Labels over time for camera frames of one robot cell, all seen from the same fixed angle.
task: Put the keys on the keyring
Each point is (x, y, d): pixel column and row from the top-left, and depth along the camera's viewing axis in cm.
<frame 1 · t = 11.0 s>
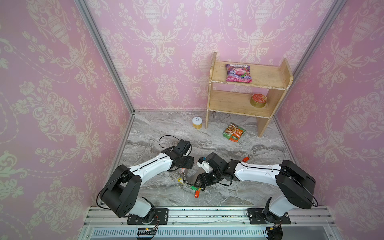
left hand: (189, 163, 88), fingers open
right hand: (199, 184, 80), fingers open
red-lidded gold tin can: (258, 100, 94), point 26 cm above the table
white-lidded yellow can: (197, 122, 109), point 6 cm above the table
green orange noodle packet: (233, 132, 108), point 2 cm above the table
red key tag on ring: (197, 194, 83), on the table
yellow key tag: (180, 180, 87), on the table

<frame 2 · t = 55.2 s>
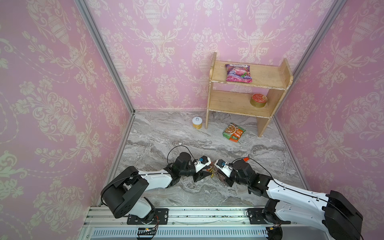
left hand: (209, 171, 81), fingers open
right hand: (219, 169, 82), fingers closed
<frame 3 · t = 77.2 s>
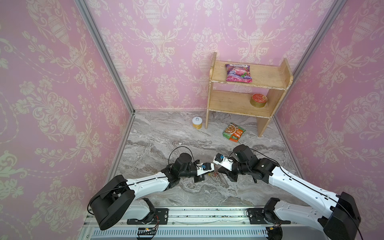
left hand: (212, 170, 77), fingers closed
right hand: (220, 168, 77), fingers closed
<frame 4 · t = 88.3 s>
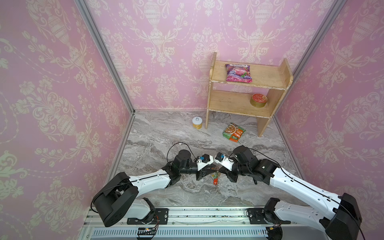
left hand: (214, 169, 75), fingers open
right hand: (221, 169, 77), fingers closed
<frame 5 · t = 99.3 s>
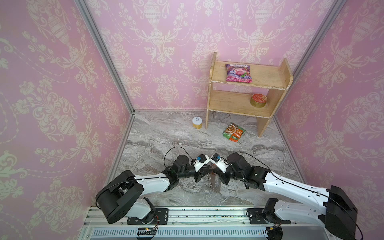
left hand: (211, 170, 78), fingers closed
right hand: (214, 169, 79), fingers closed
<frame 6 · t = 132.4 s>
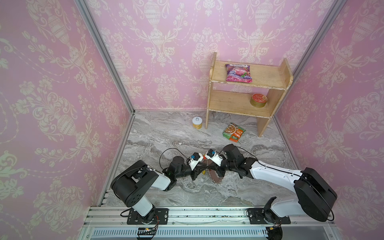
left hand: (205, 167, 83), fingers closed
right hand: (210, 165, 84), fingers closed
